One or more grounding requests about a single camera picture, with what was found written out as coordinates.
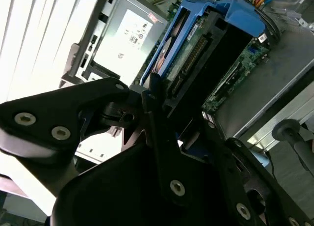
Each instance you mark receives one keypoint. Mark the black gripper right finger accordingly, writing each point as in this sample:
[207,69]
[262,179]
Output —
[250,167]

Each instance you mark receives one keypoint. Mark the hard disk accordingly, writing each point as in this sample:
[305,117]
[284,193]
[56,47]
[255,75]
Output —
[196,54]

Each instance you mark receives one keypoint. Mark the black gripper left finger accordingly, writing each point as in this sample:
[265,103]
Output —
[49,113]

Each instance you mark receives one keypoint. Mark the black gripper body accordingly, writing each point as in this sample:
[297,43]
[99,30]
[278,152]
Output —
[110,199]

